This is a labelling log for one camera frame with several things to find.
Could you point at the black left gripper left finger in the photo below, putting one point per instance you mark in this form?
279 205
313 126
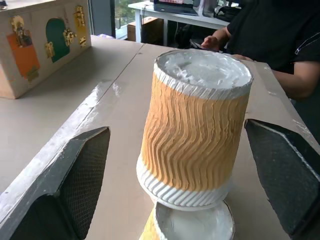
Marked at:
50 160

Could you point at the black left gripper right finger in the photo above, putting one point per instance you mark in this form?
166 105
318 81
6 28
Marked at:
287 160

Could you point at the orange ripple paper cup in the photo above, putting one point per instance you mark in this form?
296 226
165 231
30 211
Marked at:
195 135

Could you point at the dark smartphone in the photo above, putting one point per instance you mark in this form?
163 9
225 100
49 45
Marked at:
198 45

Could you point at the person's left hand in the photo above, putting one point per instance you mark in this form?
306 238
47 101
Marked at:
242 57

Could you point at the person's right hand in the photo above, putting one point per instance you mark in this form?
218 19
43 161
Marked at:
210 41

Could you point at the wooden box with stickers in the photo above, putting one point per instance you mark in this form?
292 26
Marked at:
32 50

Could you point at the yellow ripple paper cup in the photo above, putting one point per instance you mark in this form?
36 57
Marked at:
195 225

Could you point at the person in black shirt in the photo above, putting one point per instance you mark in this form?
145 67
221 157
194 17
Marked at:
265 30

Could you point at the black bag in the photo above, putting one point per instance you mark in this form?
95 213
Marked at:
226 13

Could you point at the brown cardboard box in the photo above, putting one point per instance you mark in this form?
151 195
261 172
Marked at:
147 31

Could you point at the white desk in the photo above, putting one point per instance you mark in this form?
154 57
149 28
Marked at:
175 17

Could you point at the dark laptop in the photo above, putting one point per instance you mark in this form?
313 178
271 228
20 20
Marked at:
175 8

